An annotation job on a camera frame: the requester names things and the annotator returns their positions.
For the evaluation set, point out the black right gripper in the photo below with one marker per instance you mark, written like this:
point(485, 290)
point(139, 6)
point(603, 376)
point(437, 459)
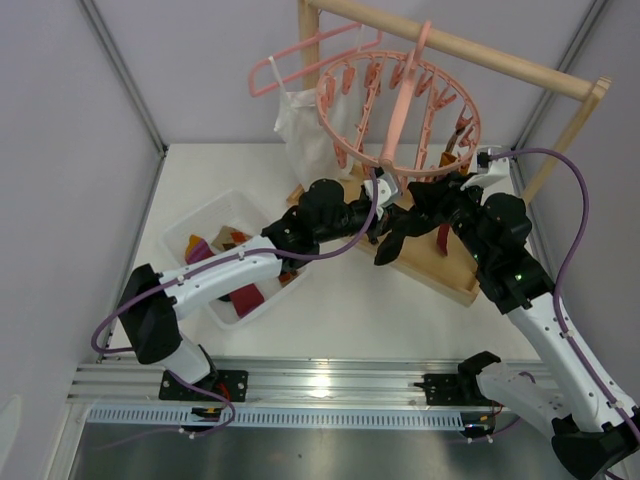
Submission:
point(431, 212)

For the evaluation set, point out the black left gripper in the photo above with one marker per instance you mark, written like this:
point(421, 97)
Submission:
point(373, 223)

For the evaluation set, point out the black sock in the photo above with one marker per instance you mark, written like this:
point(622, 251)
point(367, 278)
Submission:
point(409, 224)

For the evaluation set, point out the beige argyle sock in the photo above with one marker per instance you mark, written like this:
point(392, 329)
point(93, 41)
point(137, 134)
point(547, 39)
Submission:
point(229, 238)
point(452, 145)

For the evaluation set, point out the pink round clip hanger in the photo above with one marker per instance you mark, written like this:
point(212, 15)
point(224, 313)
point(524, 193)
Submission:
point(414, 81)

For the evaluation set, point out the white plastic basket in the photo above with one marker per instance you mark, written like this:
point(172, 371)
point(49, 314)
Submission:
point(219, 225)

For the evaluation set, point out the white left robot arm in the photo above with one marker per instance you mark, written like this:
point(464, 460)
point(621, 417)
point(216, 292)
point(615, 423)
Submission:
point(153, 303)

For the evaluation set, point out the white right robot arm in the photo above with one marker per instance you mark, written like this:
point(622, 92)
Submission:
point(591, 423)

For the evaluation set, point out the pink clothes hanger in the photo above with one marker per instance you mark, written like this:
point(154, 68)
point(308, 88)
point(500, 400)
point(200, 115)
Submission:
point(316, 63)

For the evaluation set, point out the wooden clothes rack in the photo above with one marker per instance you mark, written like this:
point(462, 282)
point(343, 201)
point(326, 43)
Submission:
point(452, 274)

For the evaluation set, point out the white camisole top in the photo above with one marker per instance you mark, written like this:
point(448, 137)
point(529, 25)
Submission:
point(309, 149)

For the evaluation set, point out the magenta striped sock yellow cuff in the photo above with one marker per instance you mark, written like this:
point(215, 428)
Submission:
point(232, 274)

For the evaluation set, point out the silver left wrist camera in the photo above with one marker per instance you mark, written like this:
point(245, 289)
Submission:
point(383, 192)

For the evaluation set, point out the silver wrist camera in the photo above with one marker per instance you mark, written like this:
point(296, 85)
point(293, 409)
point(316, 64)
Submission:
point(491, 168)
point(383, 192)

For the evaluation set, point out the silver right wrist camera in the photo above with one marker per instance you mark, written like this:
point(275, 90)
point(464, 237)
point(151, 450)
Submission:
point(491, 168)

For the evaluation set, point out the aluminium mounting rail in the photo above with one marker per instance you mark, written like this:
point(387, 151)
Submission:
point(272, 382)

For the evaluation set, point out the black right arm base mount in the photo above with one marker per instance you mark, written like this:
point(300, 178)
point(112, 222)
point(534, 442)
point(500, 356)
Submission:
point(449, 390)

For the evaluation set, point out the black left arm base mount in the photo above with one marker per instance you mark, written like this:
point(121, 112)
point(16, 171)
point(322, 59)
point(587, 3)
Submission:
point(230, 384)

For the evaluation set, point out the white slotted cable duct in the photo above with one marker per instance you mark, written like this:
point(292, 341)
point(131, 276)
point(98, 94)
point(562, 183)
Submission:
point(412, 419)

